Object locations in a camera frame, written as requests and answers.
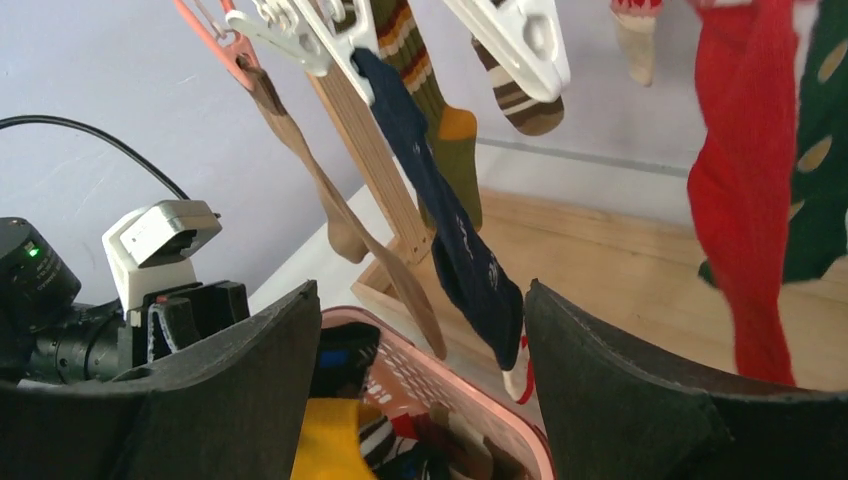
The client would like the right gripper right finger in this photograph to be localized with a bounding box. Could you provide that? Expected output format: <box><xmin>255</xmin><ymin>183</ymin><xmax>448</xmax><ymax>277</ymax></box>
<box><xmin>525</xmin><ymin>281</ymin><xmax>847</xmax><ymax>480</ymax></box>

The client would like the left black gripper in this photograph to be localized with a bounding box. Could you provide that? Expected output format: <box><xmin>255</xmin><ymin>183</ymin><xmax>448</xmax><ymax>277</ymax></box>
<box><xmin>119</xmin><ymin>280</ymin><xmax>250</xmax><ymax>371</ymax></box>

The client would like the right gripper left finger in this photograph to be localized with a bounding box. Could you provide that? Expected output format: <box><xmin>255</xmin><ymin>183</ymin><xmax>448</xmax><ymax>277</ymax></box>
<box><xmin>1</xmin><ymin>280</ymin><xmax>322</xmax><ymax>479</ymax></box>

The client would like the pink plastic laundry basket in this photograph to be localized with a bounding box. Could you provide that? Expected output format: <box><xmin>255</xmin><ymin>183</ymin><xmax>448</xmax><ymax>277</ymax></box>
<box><xmin>322</xmin><ymin>306</ymin><xmax>557</xmax><ymax>479</ymax></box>

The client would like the red fuzzy sock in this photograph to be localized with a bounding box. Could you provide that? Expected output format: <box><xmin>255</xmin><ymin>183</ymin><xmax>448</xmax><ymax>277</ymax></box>
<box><xmin>687</xmin><ymin>1</ymin><xmax>819</xmax><ymax>385</ymax></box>

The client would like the green dotted sock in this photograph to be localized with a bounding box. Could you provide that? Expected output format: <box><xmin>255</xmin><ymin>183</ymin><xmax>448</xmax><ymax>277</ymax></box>
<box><xmin>697</xmin><ymin>0</ymin><xmax>848</xmax><ymax>287</ymax></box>

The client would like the white plastic clip hanger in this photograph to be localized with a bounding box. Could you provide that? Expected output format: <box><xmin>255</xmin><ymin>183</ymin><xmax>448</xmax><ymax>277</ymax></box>
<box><xmin>225</xmin><ymin>1</ymin><xmax>571</xmax><ymax>104</ymax></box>

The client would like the mustard yellow sock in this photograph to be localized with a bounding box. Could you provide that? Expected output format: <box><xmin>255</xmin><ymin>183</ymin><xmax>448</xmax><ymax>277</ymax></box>
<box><xmin>290</xmin><ymin>398</ymin><xmax>383</xmax><ymax>480</ymax></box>

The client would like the black patterned sock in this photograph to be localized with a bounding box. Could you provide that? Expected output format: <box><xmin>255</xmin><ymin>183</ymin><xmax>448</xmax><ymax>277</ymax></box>
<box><xmin>309</xmin><ymin>322</ymin><xmax>381</xmax><ymax>399</ymax></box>

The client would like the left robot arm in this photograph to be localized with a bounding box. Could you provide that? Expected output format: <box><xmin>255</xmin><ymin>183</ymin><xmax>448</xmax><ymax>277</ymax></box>
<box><xmin>1</xmin><ymin>217</ymin><xmax>250</xmax><ymax>385</ymax></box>

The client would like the navy lettered sock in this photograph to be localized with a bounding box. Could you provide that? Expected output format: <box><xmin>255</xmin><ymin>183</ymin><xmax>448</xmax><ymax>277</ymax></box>
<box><xmin>352</xmin><ymin>48</ymin><xmax>535</xmax><ymax>404</ymax></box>

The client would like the tan ribbed sock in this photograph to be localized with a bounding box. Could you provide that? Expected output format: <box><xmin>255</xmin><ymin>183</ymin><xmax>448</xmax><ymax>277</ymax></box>
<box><xmin>236</xmin><ymin>54</ymin><xmax>447</xmax><ymax>360</ymax></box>

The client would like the pink plastic clothespin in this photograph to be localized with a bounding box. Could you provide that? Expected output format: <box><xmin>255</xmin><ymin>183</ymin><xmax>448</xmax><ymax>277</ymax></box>
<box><xmin>173</xmin><ymin>0</ymin><xmax>259</xmax><ymax>92</ymax></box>

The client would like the brown striped sock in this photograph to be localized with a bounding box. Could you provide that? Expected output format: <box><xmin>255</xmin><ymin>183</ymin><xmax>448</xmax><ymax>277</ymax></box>
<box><xmin>471</xmin><ymin>37</ymin><xmax>565</xmax><ymax>136</ymax></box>

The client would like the olive striped sock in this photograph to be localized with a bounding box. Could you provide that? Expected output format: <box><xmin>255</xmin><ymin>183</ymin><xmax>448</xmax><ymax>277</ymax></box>
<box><xmin>371</xmin><ymin>0</ymin><xmax>483</xmax><ymax>230</ymax></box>

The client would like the dark green reindeer sock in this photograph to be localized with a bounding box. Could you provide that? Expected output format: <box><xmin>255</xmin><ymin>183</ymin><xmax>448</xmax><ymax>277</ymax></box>
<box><xmin>610</xmin><ymin>0</ymin><xmax>663</xmax><ymax>87</ymax></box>

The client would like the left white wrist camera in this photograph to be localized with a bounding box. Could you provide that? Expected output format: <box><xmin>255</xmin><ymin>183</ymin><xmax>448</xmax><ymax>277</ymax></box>
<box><xmin>102</xmin><ymin>200</ymin><xmax>222</xmax><ymax>316</ymax></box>

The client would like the wooden hanger rack frame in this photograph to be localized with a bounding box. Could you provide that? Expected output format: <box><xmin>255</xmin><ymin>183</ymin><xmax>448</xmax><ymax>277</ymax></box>
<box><xmin>307</xmin><ymin>73</ymin><xmax>847</xmax><ymax>390</ymax></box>

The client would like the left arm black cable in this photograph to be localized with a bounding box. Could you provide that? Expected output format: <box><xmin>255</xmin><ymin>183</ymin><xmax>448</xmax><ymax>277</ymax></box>
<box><xmin>0</xmin><ymin>114</ymin><xmax>193</xmax><ymax>202</ymax></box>

